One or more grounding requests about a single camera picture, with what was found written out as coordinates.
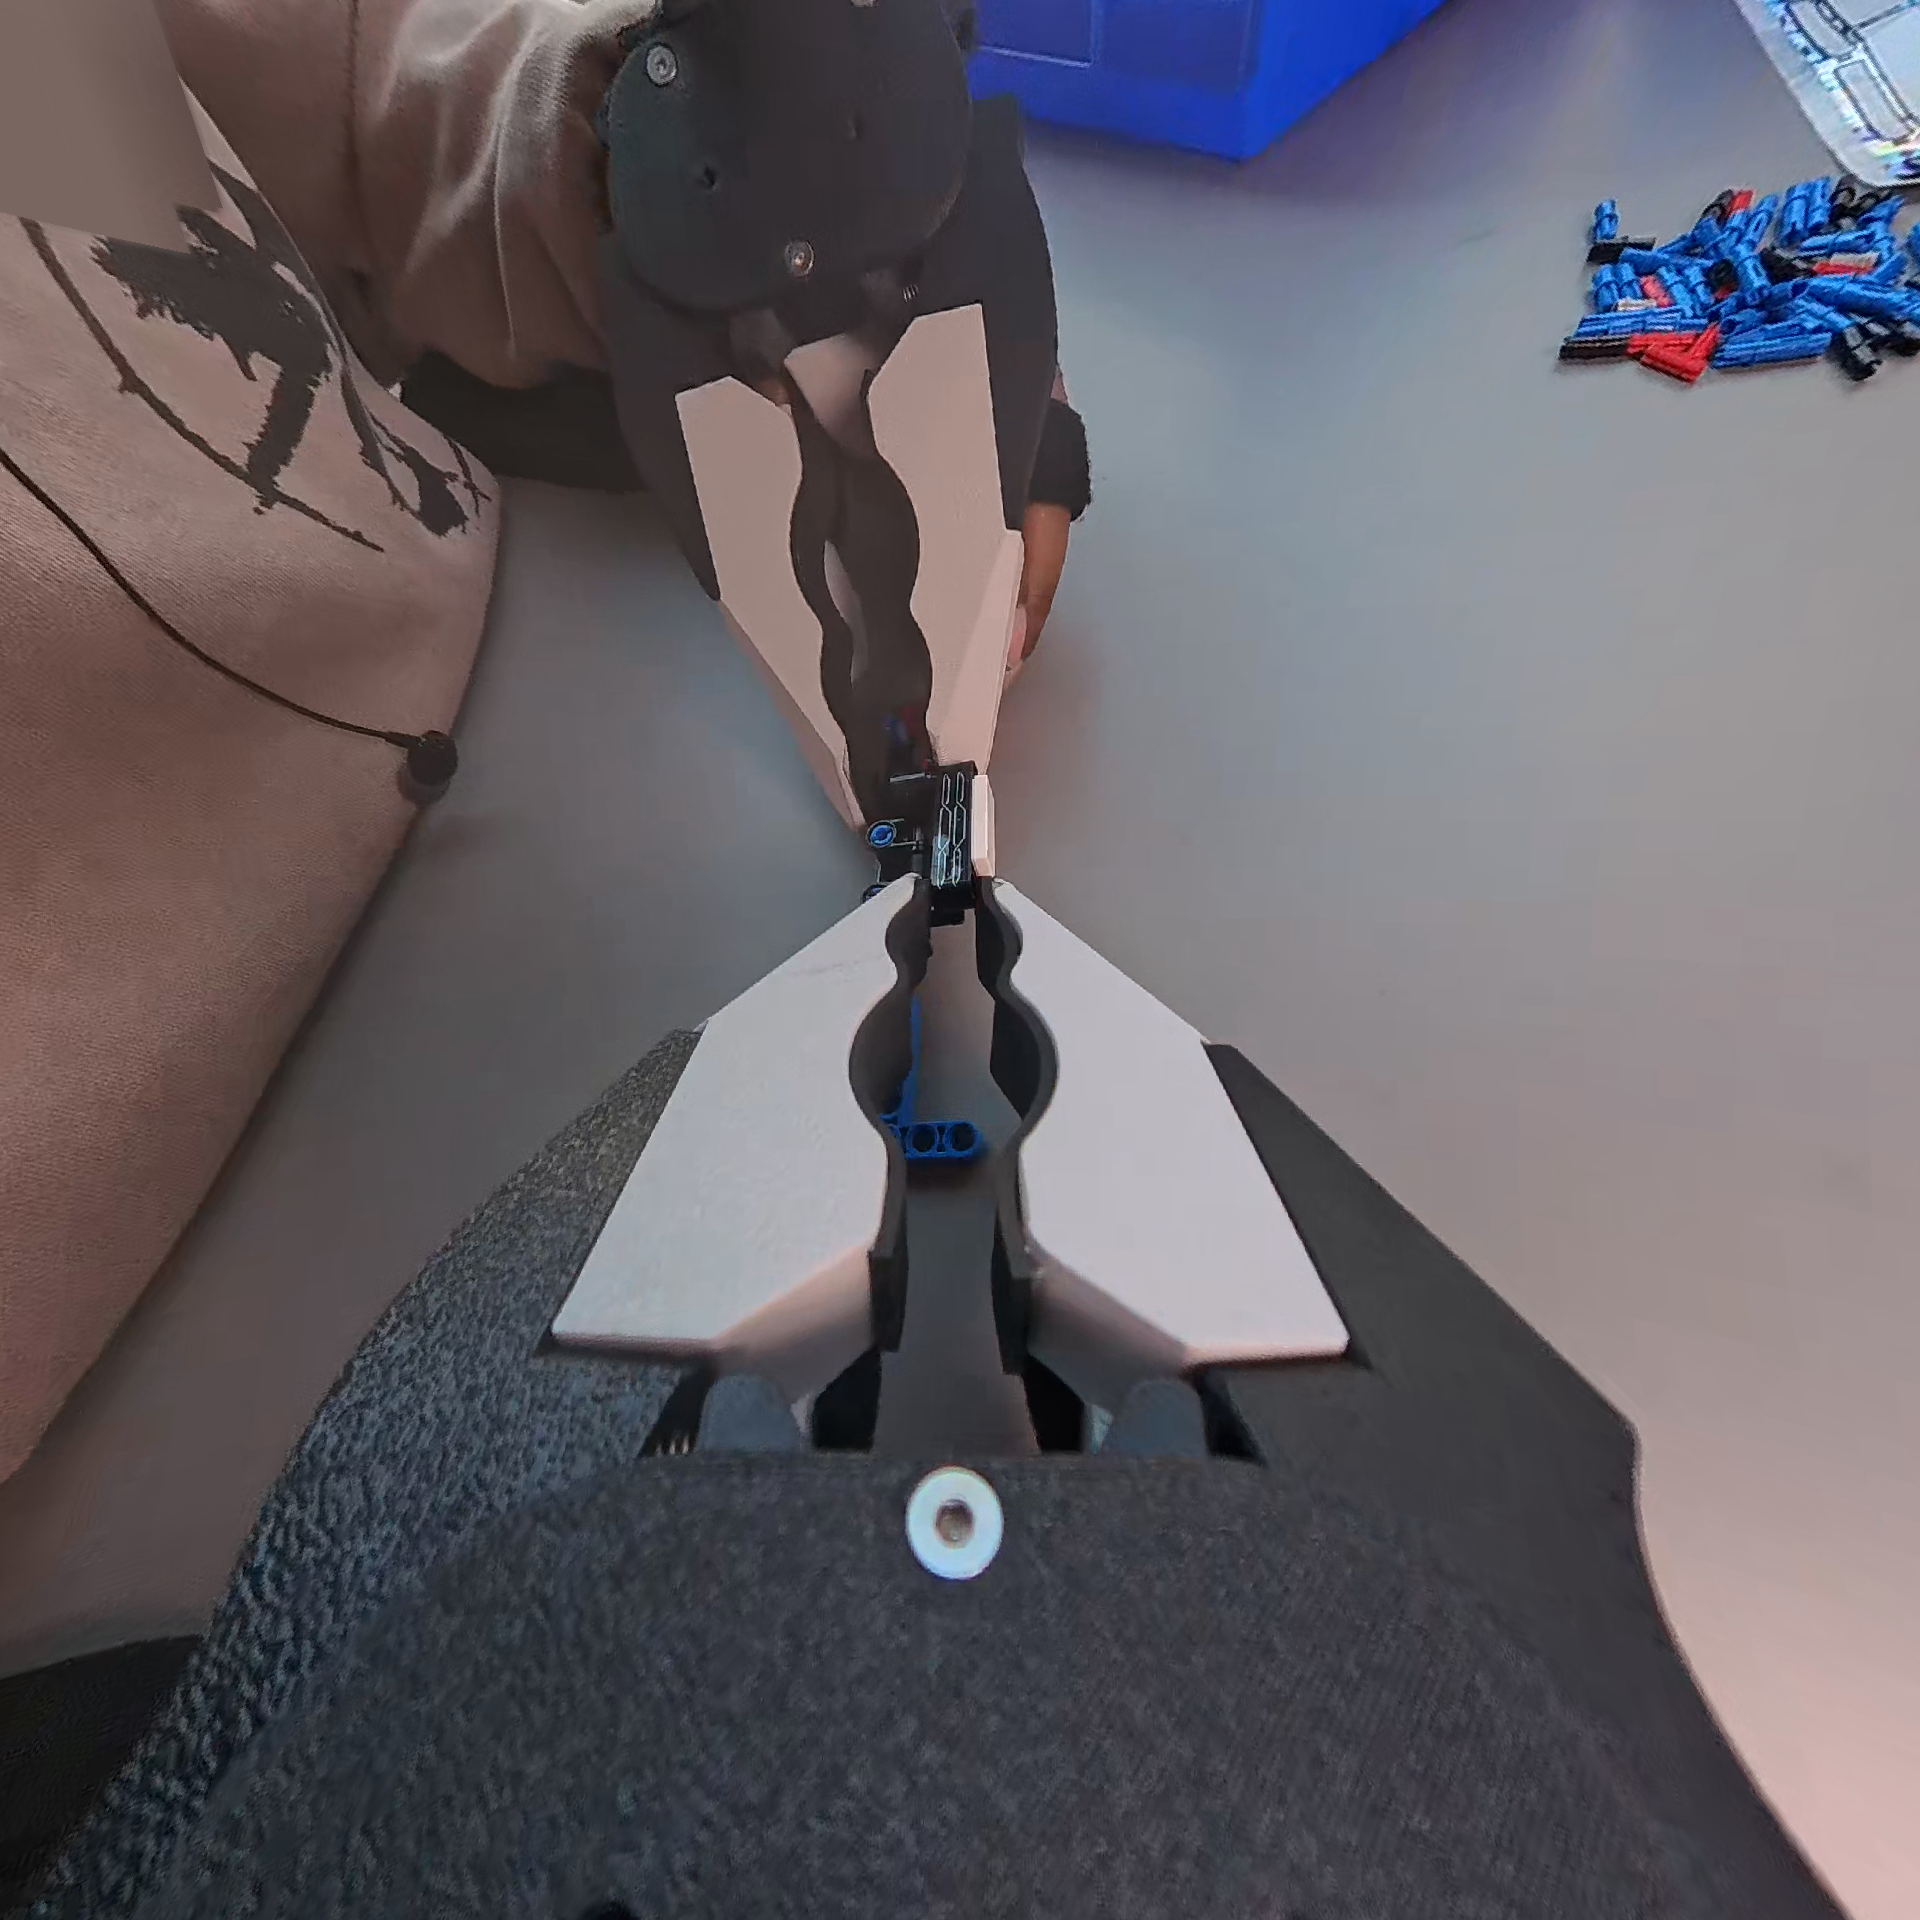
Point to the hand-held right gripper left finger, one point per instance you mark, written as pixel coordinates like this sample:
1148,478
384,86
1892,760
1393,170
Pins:
733,1186

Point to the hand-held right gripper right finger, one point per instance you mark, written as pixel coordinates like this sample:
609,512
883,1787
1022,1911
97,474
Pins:
1171,1186

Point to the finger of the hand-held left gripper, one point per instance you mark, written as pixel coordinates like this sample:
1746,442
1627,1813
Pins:
750,525
961,480

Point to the black toy beam assembly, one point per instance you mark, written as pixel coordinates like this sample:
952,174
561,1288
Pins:
945,1142

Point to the small black white toy brick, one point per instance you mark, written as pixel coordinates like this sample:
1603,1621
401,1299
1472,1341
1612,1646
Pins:
961,839

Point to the grey desk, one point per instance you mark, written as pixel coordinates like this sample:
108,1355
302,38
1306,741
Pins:
1349,751

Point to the person's left hand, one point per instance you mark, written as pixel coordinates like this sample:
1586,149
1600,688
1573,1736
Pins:
1040,579

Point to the blue bin with tag sticker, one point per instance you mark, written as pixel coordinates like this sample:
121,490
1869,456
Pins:
1200,68

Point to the pile of blue toy pins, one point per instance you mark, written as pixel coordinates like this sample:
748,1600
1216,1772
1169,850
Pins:
1755,284

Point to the dark cloth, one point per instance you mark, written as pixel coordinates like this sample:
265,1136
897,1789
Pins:
75,1787

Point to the shiny sticker sheet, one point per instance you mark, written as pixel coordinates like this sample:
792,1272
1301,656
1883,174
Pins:
1845,76

